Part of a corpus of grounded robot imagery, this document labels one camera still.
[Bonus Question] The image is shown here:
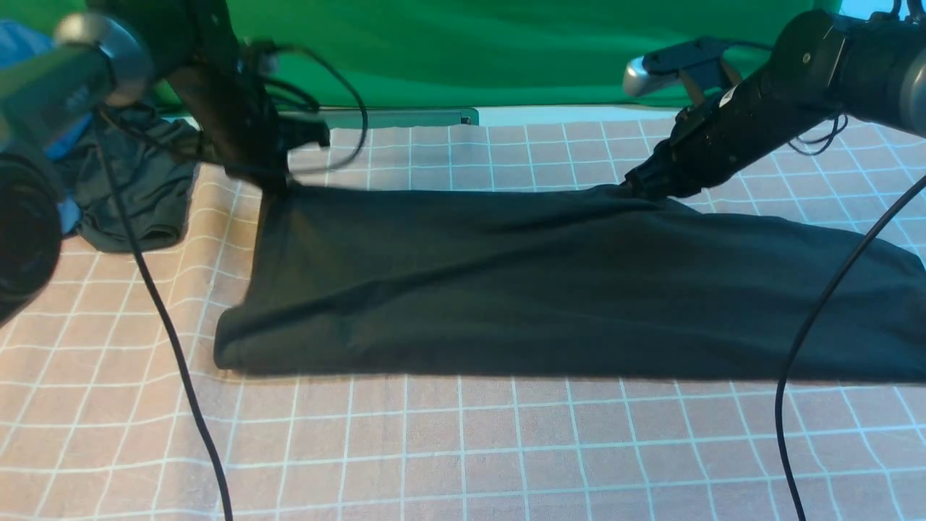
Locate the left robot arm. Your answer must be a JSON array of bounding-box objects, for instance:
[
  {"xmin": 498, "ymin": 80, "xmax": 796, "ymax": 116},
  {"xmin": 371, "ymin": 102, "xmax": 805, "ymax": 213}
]
[{"xmin": 2, "ymin": 1, "xmax": 330, "ymax": 322}]

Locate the dark crumpled garment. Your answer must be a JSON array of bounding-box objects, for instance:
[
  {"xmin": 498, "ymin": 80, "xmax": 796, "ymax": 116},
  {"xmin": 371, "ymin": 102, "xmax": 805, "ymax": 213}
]
[{"xmin": 55, "ymin": 103, "xmax": 198, "ymax": 254}]

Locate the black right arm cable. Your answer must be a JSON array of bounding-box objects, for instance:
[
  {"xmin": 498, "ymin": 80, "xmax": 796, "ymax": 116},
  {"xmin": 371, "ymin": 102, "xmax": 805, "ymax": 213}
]
[{"xmin": 774, "ymin": 109, "xmax": 926, "ymax": 521}]

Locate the gray long-sleeved shirt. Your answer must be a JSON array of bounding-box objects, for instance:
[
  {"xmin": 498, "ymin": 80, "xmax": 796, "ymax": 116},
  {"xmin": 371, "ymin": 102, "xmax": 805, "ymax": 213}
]
[{"xmin": 213, "ymin": 182, "xmax": 926, "ymax": 383}]

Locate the green backdrop cloth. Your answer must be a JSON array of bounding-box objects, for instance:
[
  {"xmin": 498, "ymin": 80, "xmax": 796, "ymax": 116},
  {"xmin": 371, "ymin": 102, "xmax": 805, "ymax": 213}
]
[{"xmin": 228, "ymin": 1, "xmax": 841, "ymax": 108}]

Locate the pink checkered tablecloth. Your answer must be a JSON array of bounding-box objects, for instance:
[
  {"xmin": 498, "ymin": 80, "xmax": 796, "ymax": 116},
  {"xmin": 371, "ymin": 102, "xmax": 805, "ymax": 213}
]
[{"xmin": 1, "ymin": 109, "xmax": 924, "ymax": 520}]

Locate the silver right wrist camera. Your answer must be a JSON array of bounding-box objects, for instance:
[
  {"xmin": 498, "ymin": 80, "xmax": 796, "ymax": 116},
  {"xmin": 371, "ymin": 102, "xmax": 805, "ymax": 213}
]
[{"xmin": 622, "ymin": 37, "xmax": 743, "ymax": 106}]

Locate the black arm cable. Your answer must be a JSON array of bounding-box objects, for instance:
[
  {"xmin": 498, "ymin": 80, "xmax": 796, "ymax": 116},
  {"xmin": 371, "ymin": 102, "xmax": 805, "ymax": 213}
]
[
  {"xmin": 774, "ymin": 109, "xmax": 926, "ymax": 521},
  {"xmin": 94, "ymin": 43, "xmax": 370, "ymax": 521}
]

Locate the dark green metal bar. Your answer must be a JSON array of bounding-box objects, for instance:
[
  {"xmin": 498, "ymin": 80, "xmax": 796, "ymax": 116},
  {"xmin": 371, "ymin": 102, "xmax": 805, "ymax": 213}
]
[{"xmin": 281, "ymin": 108, "xmax": 480, "ymax": 130}]

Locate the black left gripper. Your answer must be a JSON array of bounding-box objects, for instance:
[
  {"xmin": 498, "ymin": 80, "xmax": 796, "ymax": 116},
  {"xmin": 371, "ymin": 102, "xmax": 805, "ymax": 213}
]
[{"xmin": 166, "ymin": 40, "xmax": 331, "ymax": 192}]

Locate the blue garment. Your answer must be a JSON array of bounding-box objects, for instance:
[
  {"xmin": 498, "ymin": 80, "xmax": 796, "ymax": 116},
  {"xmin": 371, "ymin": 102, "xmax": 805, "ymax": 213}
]
[{"xmin": 0, "ymin": 20, "xmax": 95, "ymax": 236}]

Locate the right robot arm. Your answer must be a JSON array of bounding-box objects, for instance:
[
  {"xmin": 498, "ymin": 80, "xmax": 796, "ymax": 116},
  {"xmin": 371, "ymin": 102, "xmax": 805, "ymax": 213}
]
[{"xmin": 624, "ymin": 1, "xmax": 925, "ymax": 199}]

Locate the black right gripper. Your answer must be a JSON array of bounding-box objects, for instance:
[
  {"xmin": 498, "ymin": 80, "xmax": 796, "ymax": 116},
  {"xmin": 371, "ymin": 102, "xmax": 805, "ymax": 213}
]
[{"xmin": 623, "ymin": 72, "xmax": 811, "ymax": 200}]

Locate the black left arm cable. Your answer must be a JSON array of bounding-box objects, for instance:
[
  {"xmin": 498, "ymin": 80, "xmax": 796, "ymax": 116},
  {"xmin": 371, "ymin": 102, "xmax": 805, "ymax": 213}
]
[{"xmin": 94, "ymin": 43, "xmax": 370, "ymax": 521}]

